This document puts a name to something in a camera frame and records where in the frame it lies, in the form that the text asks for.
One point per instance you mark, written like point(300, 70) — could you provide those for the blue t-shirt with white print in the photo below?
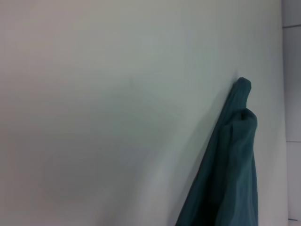
point(230, 164)

